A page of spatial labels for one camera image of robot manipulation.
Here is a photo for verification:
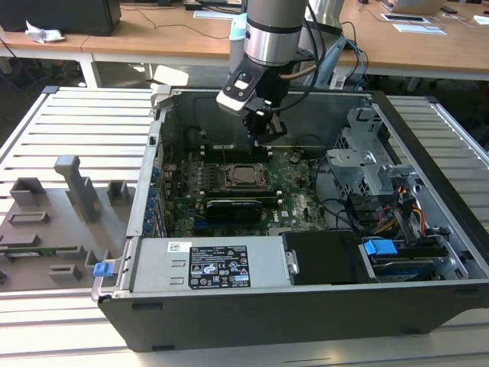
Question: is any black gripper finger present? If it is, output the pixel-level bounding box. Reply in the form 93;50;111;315
242;109;268;147
265;119;288;145

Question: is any metal socket cover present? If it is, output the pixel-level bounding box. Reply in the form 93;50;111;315
225;163;273;189

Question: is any silver CPU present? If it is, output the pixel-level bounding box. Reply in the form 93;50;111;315
232;167;257;185

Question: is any black RAM slot bank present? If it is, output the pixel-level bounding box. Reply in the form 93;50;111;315
198;188;283;200
204;145;270;162

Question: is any CPU socket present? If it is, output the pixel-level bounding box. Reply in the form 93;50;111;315
224;162;275;191

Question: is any green motherboard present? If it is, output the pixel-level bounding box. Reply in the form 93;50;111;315
162;147;329;238

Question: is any metal drive cage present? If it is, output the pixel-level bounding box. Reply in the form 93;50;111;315
326;106;425;200

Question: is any black graphics card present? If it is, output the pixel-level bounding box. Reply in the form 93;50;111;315
206;198;264;223

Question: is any wooden desk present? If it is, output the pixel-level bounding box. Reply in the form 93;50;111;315
0;28;101;89
82;0;489;93

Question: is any black plastic shroud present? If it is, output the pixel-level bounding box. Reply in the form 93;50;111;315
282;230;377;286

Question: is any hard disk in blue carrier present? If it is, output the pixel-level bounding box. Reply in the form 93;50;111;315
358;237;451;284

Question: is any silver laptop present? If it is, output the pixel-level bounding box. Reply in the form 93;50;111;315
384;0;446;15

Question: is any silver power supply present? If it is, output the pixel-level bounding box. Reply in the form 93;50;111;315
129;235;296;294

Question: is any black open PC case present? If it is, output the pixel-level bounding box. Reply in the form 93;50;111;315
90;84;489;352

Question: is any blue case latch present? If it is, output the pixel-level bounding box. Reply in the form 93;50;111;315
92;261;115;278

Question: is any grey parts rack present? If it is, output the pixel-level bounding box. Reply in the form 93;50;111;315
0;154;138;294

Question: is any black computer tower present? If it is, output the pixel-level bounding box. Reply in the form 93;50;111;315
0;0;122;37

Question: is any crumpled white paper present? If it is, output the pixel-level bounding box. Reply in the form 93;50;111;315
24;19;66;44

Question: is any green RAM stick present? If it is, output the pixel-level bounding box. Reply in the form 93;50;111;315
0;246;78;256

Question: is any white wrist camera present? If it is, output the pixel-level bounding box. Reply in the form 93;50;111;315
215;67;268;115

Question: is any blue cable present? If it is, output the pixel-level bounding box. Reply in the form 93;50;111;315
343;36;370;91

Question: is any red yellow wire bundle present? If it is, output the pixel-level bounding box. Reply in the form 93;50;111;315
376;185;427;235

